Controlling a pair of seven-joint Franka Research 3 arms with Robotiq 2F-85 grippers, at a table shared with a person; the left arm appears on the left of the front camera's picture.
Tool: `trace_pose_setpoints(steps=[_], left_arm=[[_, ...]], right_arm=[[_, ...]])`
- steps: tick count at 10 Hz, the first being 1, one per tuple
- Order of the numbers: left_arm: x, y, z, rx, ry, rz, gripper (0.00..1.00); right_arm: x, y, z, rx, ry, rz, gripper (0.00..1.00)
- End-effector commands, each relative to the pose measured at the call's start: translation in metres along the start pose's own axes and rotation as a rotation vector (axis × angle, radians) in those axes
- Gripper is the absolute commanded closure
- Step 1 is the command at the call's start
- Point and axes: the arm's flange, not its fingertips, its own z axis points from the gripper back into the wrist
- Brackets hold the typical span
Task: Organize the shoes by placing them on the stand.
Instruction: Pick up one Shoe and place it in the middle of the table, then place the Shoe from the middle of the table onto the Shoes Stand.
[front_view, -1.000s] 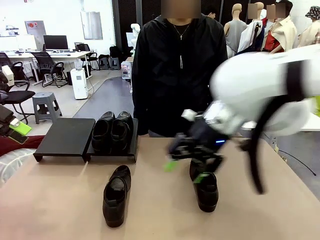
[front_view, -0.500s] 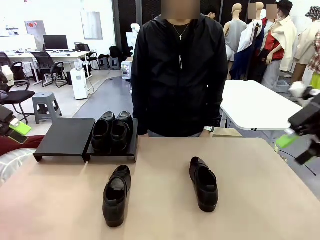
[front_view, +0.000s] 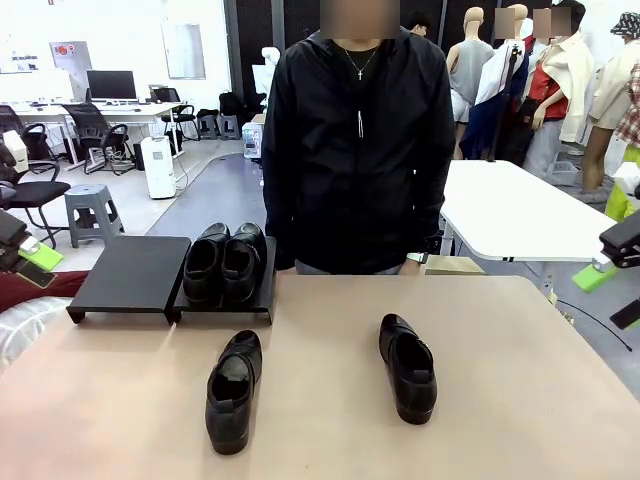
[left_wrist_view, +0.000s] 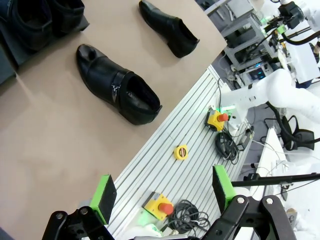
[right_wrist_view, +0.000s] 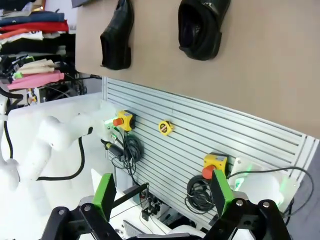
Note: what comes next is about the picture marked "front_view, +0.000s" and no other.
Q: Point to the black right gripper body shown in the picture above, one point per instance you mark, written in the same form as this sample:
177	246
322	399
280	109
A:
622	240

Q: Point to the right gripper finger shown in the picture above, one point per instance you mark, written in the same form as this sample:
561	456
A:
595	277
627	312

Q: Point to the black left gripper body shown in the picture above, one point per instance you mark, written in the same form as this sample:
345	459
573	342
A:
10	230

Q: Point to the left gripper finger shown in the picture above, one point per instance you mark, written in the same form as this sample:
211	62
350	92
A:
45	257
37	275

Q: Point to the black leather dress shoe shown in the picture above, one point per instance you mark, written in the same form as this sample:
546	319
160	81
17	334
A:
200	270
415	400
225	420
240	280

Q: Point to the person's right forearm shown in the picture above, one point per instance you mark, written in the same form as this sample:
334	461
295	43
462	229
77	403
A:
277	235

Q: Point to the person's left forearm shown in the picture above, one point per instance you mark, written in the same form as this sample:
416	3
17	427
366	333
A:
430	225

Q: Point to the black metal shoe stand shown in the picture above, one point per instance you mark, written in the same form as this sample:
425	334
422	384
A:
130	270
270	280

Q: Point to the person's left hand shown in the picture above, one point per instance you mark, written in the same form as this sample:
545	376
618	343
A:
416	268

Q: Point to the dark red cloth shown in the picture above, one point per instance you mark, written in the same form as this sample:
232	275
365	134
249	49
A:
65	287

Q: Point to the neon yellow garment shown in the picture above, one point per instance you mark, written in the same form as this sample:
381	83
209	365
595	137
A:
617	202

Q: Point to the black mesh office chair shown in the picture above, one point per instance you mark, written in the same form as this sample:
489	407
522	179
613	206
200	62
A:
35	192
167	95
82	125
35	140

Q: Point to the white plastic sheet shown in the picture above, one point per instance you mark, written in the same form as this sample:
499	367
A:
25	325

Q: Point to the grey plastic stool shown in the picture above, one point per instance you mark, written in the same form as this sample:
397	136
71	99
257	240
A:
227	125
90	192
207	122

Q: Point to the white folding table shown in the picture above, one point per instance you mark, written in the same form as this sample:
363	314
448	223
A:
500	200

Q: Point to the brown cardboard box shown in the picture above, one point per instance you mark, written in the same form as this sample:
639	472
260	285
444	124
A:
455	265

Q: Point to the white air purifier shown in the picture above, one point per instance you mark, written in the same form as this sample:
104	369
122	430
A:
157	170

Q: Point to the mannequin with bucket hat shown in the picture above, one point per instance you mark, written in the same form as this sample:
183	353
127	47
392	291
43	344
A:
615	85

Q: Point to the white office desk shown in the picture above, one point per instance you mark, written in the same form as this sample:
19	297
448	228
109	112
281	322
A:
125	107

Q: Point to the mannequin in red top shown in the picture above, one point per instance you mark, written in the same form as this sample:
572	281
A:
575	75

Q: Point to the grey board with red sign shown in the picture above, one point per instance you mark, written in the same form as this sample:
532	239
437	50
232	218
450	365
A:
70	65

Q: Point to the black computer monitor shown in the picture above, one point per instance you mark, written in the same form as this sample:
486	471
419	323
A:
110	85

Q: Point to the silver wristwatch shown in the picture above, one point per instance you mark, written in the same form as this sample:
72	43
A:
417	257

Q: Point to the mannequin in white navy garment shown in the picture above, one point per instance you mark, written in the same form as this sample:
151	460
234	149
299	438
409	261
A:
492	85

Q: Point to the mannequin in grey tank top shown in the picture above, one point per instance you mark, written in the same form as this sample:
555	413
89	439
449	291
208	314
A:
475	60

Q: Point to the black bag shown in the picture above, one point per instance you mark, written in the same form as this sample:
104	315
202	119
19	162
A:
227	105

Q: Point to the clear plastic storage box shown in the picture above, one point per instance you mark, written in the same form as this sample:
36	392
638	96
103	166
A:
252	140

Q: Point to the person in black jacket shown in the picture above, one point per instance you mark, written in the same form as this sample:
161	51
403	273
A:
350	150

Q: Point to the dark-haired person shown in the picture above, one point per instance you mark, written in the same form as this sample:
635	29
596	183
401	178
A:
417	22

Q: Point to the grey wall panel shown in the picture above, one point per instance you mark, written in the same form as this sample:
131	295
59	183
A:
182	50

